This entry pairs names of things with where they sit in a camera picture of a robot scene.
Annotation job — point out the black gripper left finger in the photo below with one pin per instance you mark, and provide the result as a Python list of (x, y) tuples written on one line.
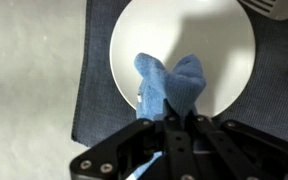
[(110, 150)]

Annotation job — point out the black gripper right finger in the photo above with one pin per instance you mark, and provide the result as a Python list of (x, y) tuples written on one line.
[(250, 150)]

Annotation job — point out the light blue microfibre cloth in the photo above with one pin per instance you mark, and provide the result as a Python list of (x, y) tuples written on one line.
[(177, 80)]

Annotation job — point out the white round plate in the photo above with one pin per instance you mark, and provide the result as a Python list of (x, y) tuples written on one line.
[(190, 30)]

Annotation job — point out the dark blue fabric placemat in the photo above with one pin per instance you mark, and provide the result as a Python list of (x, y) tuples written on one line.
[(97, 100)]

